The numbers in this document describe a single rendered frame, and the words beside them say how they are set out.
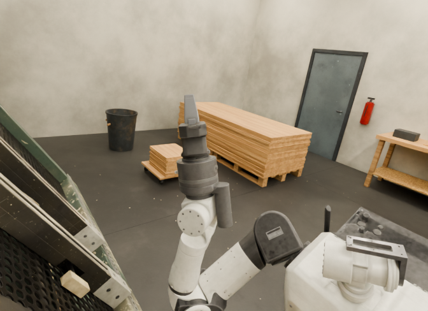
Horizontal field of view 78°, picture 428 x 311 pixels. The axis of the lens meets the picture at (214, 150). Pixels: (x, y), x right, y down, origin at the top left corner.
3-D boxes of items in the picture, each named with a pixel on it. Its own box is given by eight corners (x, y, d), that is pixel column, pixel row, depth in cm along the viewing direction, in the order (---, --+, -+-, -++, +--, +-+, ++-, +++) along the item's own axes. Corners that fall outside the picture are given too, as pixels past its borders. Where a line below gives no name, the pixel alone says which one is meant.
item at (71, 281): (80, 299, 72) (90, 290, 73) (61, 285, 67) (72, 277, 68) (78, 290, 74) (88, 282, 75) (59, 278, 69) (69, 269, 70)
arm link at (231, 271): (191, 297, 78) (248, 247, 78) (203, 341, 67) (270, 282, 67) (165, 280, 73) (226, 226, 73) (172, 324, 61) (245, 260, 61)
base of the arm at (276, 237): (252, 239, 80) (278, 212, 81) (285, 274, 74) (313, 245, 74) (240, 234, 67) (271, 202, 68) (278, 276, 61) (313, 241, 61)
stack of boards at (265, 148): (301, 176, 458) (313, 132, 433) (261, 188, 394) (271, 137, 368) (214, 134, 634) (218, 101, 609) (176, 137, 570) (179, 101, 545)
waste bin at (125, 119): (141, 150, 472) (142, 115, 451) (110, 154, 439) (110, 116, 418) (129, 141, 511) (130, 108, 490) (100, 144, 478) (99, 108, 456)
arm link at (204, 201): (188, 171, 65) (193, 215, 67) (167, 185, 55) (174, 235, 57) (233, 170, 61) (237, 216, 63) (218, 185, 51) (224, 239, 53)
